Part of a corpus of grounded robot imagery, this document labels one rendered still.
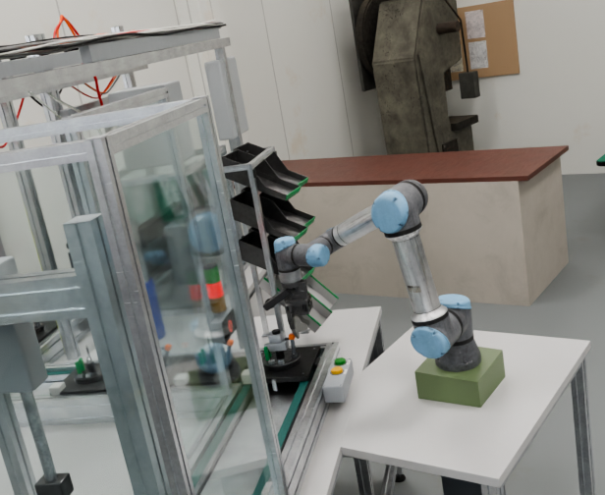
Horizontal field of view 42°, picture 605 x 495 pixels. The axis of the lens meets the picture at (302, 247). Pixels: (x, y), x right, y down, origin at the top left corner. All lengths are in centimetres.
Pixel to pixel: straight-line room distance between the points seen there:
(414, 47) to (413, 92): 45
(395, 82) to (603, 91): 221
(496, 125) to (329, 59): 210
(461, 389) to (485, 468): 37
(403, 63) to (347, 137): 118
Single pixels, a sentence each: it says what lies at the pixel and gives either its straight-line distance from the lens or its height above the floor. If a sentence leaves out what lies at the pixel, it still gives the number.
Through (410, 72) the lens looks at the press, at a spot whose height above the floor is 144.
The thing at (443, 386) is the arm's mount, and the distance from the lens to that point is 260.
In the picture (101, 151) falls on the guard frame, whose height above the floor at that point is 197.
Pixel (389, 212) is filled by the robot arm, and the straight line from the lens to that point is 229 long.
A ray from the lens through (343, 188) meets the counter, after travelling 592.
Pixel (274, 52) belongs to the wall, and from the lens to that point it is 789.
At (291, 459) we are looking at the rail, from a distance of 225.
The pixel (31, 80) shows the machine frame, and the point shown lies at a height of 208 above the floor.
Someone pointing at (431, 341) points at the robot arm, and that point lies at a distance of 241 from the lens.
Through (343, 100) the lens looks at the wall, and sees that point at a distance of 885.
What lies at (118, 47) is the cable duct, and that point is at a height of 213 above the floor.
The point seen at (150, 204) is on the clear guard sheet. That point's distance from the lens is 141.
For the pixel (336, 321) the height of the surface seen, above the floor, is 86.
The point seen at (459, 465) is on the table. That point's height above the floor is 86.
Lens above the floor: 211
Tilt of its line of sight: 16 degrees down
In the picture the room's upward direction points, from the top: 10 degrees counter-clockwise
